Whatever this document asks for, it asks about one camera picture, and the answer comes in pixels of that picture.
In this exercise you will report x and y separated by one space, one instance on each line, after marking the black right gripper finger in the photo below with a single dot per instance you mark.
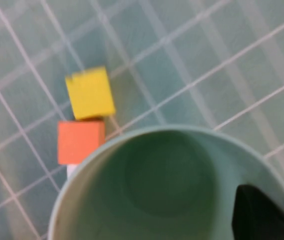
261 215

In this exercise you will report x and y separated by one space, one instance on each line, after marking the green plastic cup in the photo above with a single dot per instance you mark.
156 175

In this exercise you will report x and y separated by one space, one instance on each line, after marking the teal checkered tablecloth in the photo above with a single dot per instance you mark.
206 37

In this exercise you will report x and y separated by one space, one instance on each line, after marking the white foam block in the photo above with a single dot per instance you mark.
71 170

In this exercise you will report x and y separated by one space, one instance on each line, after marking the orange foam cube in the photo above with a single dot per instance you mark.
77 142

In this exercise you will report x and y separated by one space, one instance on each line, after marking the yellow foam cube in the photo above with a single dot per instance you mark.
89 95

